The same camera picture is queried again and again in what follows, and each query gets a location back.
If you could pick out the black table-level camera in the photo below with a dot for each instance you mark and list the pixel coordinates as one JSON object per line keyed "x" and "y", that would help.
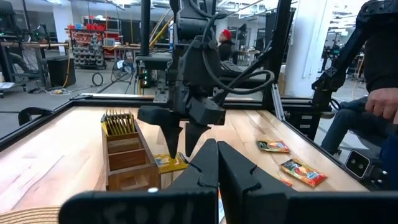
{"x": 357, "y": 164}

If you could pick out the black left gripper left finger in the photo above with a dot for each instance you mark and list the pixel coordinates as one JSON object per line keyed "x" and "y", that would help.
{"x": 140, "y": 208}

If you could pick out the computer tower with lights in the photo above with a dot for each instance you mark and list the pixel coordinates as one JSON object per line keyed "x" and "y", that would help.
{"x": 145, "y": 81}

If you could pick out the wooden workbench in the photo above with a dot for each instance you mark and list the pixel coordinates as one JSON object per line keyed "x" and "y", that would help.
{"x": 34, "y": 45}

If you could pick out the person's hand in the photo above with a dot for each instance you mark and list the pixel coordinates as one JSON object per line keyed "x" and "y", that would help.
{"x": 382, "y": 102}

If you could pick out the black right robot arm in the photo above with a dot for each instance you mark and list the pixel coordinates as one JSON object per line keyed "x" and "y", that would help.
{"x": 196, "y": 62}

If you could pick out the black aluminium rig frame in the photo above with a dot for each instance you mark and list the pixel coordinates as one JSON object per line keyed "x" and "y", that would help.
{"x": 278, "y": 46}

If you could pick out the round woven placemat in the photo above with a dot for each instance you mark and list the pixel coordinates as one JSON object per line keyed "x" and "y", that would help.
{"x": 28, "y": 216}

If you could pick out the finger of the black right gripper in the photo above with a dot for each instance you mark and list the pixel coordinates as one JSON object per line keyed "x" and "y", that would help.
{"x": 192, "y": 133}
{"x": 172, "y": 137}

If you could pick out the white pillar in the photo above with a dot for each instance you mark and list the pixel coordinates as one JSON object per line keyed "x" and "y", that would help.
{"x": 308, "y": 46}
{"x": 62, "y": 25}

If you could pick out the black control box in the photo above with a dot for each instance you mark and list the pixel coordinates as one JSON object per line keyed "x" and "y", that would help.
{"x": 298, "y": 127}

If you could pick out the person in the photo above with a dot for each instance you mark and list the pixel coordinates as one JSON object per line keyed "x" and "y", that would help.
{"x": 382, "y": 62}
{"x": 225, "y": 49}

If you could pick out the green yellow tea packet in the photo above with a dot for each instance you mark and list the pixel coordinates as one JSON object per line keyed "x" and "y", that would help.
{"x": 106, "y": 127}

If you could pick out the wooden tea organizer box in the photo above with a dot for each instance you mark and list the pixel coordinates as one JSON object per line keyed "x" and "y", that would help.
{"x": 130, "y": 165}

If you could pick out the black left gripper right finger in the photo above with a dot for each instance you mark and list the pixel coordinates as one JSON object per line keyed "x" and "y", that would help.
{"x": 311, "y": 208}

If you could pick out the orange dark green tea packet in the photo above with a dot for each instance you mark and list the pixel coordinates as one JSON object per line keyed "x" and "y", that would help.
{"x": 303, "y": 172}
{"x": 286, "y": 182}
{"x": 273, "y": 146}

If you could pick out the floor fan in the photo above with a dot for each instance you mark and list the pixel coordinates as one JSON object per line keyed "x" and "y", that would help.
{"x": 122, "y": 71}

